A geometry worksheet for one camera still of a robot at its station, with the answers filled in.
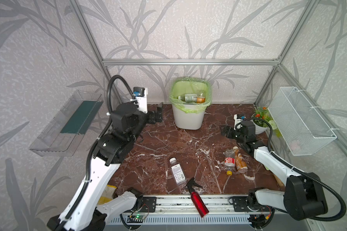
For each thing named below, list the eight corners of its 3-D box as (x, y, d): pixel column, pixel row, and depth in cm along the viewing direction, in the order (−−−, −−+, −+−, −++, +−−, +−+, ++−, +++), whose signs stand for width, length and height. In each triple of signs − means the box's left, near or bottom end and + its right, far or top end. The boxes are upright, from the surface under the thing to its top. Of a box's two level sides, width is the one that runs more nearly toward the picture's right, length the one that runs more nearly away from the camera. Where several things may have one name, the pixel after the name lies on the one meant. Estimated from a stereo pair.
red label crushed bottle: (223, 175, 85) (225, 172, 81) (224, 151, 96) (226, 147, 91) (233, 177, 85) (235, 174, 81) (233, 152, 95) (235, 149, 91)
